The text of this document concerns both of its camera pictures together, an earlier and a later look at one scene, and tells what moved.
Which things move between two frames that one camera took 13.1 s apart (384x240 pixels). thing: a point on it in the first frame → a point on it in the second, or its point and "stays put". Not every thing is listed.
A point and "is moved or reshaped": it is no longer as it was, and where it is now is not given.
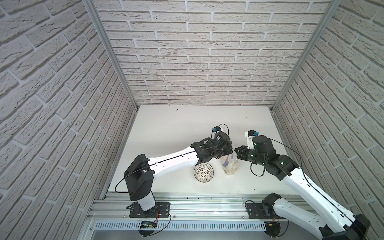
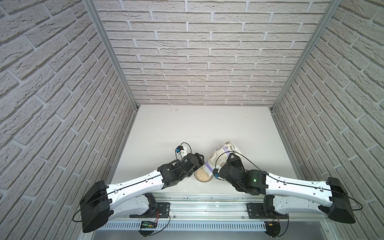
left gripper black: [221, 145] → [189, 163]
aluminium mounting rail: [183, 205] stays put
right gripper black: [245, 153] → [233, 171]
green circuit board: [148, 224] stays put
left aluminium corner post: [92, 6] stays put
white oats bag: [229, 162] is moved or reshaped
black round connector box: [272, 228] stays put
